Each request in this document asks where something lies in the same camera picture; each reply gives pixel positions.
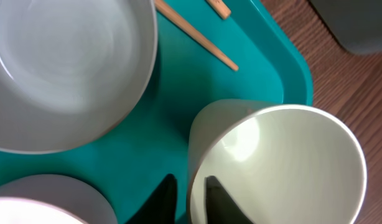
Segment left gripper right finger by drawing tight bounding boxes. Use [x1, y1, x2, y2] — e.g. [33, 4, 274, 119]
[205, 175, 253, 224]

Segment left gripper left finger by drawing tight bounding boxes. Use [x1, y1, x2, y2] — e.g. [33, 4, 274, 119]
[126, 174, 177, 224]

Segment white paper cup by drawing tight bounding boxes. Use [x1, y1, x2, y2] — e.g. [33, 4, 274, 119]
[186, 99, 367, 223]

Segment grey dishwasher rack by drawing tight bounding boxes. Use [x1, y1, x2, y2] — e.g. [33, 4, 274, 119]
[310, 0, 382, 55]

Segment teal serving tray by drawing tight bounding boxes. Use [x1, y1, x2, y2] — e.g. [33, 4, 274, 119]
[0, 0, 313, 223]

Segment left wooden chopstick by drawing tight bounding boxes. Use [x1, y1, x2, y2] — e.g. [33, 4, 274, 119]
[154, 0, 239, 72]

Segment wooden chopstick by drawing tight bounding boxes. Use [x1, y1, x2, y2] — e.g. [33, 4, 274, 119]
[154, 0, 239, 72]
[206, 0, 231, 20]

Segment grey bowl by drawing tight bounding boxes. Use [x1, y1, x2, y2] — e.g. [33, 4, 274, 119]
[0, 0, 157, 154]

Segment right wooden chopstick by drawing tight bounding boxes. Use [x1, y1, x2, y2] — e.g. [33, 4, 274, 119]
[206, 0, 231, 20]

